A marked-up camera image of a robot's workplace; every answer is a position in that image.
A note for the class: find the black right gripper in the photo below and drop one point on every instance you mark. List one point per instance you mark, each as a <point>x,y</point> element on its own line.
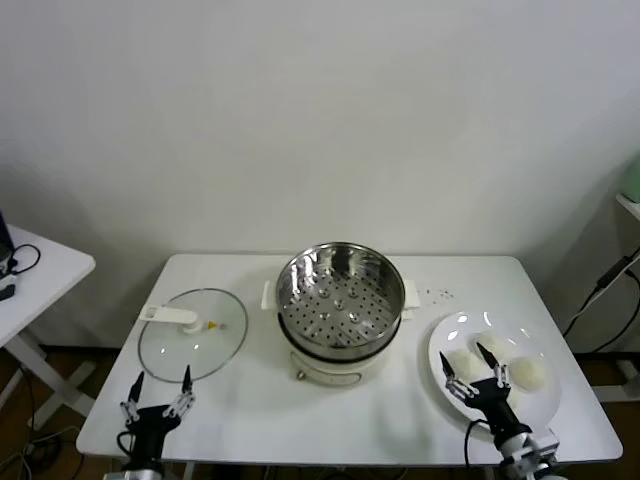
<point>495,407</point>

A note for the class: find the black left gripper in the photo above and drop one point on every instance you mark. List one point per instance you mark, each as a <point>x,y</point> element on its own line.
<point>150,425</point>

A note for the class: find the white steamed baozi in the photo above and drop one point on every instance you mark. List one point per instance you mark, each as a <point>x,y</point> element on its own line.
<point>530,375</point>
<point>502,344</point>
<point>464,365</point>

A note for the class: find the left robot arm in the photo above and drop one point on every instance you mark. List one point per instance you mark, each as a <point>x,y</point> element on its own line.
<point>142,472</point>

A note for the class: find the steel perforated steamer basket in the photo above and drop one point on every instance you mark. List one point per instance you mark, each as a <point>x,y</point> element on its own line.
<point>350,320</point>

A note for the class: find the white round plate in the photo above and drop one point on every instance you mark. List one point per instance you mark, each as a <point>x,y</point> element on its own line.
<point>540,407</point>

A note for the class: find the white stand base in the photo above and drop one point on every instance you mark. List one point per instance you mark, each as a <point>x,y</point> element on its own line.
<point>620,382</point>

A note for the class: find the white electric pot base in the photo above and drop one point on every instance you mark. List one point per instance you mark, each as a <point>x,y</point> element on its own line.
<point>330,372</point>

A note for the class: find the white folding side table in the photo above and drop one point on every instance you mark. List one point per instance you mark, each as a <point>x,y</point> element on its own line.
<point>55,265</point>

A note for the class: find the small black adapter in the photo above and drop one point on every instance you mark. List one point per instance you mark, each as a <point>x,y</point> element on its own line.
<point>6,292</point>

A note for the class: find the dark device on side table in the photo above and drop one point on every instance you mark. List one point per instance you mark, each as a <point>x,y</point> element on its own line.
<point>4,235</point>

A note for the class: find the white shelf board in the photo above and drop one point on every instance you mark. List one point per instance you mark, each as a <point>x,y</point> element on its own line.
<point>630,204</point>

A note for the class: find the pale green object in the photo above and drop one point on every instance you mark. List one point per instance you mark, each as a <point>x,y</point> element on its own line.
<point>631,175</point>

